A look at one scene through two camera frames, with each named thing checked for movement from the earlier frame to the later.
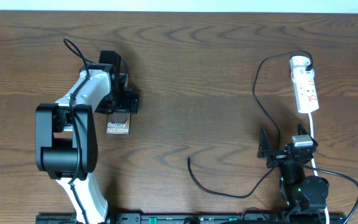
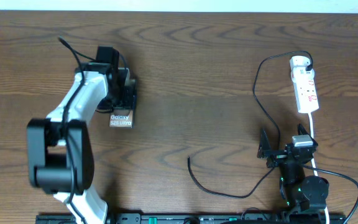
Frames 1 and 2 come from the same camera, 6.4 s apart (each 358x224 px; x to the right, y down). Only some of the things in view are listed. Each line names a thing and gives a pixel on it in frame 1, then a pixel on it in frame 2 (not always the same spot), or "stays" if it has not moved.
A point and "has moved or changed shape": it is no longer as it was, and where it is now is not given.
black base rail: [196, 218] stays
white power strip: [307, 101] stays
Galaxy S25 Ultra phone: [118, 124] has moved or changed shape
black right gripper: [277, 157] stays
